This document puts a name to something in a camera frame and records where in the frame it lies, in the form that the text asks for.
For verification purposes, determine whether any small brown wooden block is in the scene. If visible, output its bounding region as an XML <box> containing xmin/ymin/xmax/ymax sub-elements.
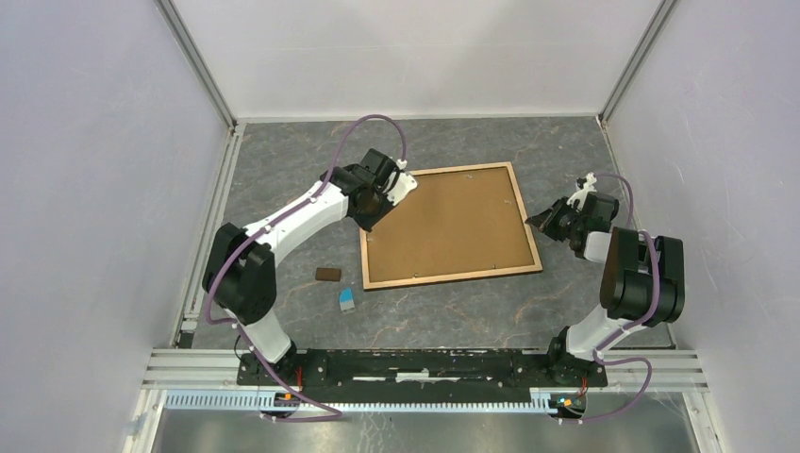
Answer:
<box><xmin>315</xmin><ymin>267</ymin><xmax>342</xmax><ymax>282</ymax></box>

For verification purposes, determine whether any black picture frame with photo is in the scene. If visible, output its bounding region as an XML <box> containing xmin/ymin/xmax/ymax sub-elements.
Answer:
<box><xmin>360</xmin><ymin>161</ymin><xmax>543</xmax><ymax>291</ymax></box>

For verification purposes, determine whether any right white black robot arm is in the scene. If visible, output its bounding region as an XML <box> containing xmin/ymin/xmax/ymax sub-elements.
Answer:
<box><xmin>526</xmin><ymin>192</ymin><xmax>685</xmax><ymax>385</ymax></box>

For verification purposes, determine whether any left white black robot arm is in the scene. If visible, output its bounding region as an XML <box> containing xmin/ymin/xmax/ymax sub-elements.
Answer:
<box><xmin>202</xmin><ymin>149</ymin><xmax>418</xmax><ymax>385</ymax></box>

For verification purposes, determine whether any blue grey eraser block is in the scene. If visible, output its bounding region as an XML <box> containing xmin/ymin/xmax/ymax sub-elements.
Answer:
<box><xmin>339</xmin><ymin>288</ymin><xmax>356</xmax><ymax>313</ymax></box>

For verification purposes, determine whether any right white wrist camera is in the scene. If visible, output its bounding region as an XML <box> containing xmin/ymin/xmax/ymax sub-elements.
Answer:
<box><xmin>567</xmin><ymin>172</ymin><xmax>597</xmax><ymax>211</ymax></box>

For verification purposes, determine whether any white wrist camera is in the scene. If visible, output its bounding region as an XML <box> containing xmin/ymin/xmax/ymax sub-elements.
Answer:
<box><xmin>567</xmin><ymin>172</ymin><xmax>597</xmax><ymax>211</ymax></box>
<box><xmin>385</xmin><ymin>171</ymin><xmax>418</xmax><ymax>206</ymax></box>

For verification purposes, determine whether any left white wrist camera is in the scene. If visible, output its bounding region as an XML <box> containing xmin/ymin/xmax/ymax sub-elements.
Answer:
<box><xmin>385</xmin><ymin>171</ymin><xmax>418</xmax><ymax>206</ymax></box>

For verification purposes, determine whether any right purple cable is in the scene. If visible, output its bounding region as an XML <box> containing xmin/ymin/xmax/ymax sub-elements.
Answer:
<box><xmin>558</xmin><ymin>173</ymin><xmax>660</xmax><ymax>427</ymax></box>

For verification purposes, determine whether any purple cable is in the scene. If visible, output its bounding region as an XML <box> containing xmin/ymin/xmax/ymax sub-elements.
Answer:
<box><xmin>203</xmin><ymin>114</ymin><xmax>408</xmax><ymax>424</ymax></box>
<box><xmin>558</xmin><ymin>173</ymin><xmax>660</xmax><ymax>427</ymax></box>

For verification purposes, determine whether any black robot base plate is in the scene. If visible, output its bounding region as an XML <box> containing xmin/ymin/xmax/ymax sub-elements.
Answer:
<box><xmin>274</xmin><ymin>348</ymin><xmax>608</xmax><ymax>404</ymax></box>

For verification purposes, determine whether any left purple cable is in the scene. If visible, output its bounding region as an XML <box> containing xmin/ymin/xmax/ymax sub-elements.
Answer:
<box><xmin>203</xmin><ymin>114</ymin><xmax>408</xmax><ymax>424</ymax></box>

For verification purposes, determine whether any left aluminium floor rail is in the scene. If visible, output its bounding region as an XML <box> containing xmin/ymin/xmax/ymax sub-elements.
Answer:
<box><xmin>170</xmin><ymin>123</ymin><xmax>247</xmax><ymax>348</ymax></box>

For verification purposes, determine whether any right aluminium corner post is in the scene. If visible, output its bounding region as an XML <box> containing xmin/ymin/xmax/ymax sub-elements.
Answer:
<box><xmin>597</xmin><ymin>0</ymin><xmax>679</xmax><ymax>127</ymax></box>

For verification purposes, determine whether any aluminium corner post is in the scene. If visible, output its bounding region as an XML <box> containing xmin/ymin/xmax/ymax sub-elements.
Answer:
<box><xmin>155</xmin><ymin>0</ymin><xmax>238</xmax><ymax>129</ymax></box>
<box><xmin>597</xmin><ymin>0</ymin><xmax>679</xmax><ymax>127</ymax></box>

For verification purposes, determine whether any aluminium front rail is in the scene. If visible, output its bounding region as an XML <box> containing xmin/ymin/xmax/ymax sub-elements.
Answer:
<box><xmin>142</xmin><ymin>349</ymin><xmax>710</xmax><ymax>394</ymax></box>

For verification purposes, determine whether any left aluminium corner post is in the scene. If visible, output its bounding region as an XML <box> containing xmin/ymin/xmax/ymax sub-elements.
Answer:
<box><xmin>155</xmin><ymin>0</ymin><xmax>238</xmax><ymax>129</ymax></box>

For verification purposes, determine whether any blue slotted cable duct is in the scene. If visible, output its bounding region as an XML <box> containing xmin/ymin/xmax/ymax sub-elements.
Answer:
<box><xmin>163</xmin><ymin>390</ymin><xmax>555</xmax><ymax>414</ymax></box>

